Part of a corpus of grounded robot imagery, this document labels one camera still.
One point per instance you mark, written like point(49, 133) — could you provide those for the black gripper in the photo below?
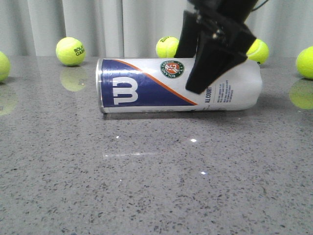
point(223, 42)

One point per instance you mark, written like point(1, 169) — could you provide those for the yellow Roland Garros tennis ball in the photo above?
point(70, 51)

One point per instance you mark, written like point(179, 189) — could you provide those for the white blue tennis ball can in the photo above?
point(158, 85)

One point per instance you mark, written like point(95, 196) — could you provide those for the grey-white pleated curtain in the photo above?
point(131, 28)

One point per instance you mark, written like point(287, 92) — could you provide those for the yellow Wilson tennis ball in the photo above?
point(258, 52)

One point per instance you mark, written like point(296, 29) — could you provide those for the centre yellow tennis ball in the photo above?
point(166, 47)

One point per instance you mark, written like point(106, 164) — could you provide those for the far-left yellow tennis ball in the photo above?
point(5, 66)

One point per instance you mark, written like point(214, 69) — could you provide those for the far-right yellow tennis ball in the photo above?
point(304, 63)

